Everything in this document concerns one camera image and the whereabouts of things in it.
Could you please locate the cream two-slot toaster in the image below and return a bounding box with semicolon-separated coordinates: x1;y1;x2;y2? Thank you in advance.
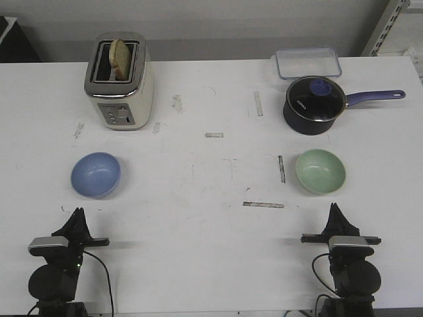
84;32;154;131

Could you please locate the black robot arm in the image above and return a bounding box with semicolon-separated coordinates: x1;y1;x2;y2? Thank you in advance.
28;207;110;316
301;203;381;316

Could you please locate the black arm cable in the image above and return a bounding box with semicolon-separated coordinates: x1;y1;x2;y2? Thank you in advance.
26;250;115;316
284;253;338;317

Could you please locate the blue plastic bowl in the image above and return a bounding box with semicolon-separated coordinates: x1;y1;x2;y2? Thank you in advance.
70;152;122;199

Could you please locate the clear plastic food container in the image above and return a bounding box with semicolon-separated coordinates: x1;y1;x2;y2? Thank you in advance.
272;48;342;79

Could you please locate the toast slice in toaster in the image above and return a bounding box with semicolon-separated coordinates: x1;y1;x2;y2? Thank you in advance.
109;39;132;81

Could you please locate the black object at left edge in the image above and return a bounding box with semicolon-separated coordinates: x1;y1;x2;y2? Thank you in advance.
1;16;42;63

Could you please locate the glass pot lid blue knob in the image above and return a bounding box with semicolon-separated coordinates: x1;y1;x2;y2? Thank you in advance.
287;76;346;122

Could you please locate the dark blue saucepan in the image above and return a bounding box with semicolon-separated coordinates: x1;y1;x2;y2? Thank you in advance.
283;90;406;135

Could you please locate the green plastic bowl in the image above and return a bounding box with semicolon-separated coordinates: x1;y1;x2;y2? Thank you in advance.
295;149;346;195

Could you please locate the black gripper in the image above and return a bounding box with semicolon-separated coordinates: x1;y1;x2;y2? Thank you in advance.
48;207;110;268
301;203;381;264

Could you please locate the white metal shelf upright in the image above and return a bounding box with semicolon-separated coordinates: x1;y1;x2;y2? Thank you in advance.
361;0;410;57

